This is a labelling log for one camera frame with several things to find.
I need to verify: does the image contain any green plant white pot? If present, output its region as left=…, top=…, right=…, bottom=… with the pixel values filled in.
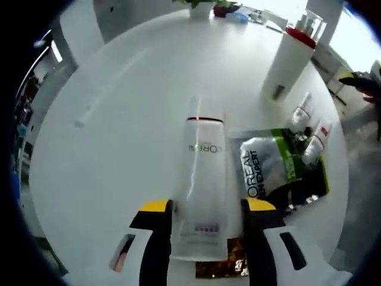
left=172, top=0, right=239, bottom=20

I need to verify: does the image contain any blue tissue pack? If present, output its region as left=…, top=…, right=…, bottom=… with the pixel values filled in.
left=232, top=8, right=249, bottom=23

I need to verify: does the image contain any gold foil sachet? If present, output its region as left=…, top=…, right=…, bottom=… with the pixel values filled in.
left=195, top=237, right=249, bottom=278

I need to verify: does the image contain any red flower pot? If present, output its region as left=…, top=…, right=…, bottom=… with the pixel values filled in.
left=213, top=5, right=236, bottom=18

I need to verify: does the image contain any green black mask packet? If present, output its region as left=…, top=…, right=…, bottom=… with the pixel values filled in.
left=227, top=127, right=331, bottom=206

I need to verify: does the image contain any large white skincare bottle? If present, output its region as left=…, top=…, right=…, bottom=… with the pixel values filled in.
left=261, top=8, right=327, bottom=102

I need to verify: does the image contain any white skincare tube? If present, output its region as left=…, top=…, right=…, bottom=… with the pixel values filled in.
left=170, top=95, right=229, bottom=262

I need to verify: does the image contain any small white skincare bottle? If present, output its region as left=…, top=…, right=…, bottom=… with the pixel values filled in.
left=302, top=119, right=333, bottom=164
left=288, top=92, right=313, bottom=132

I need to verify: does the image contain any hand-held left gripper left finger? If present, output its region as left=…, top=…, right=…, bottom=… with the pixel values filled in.
left=101, top=198, right=174, bottom=286

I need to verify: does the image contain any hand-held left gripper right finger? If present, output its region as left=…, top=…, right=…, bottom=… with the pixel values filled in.
left=240, top=198, right=334, bottom=286

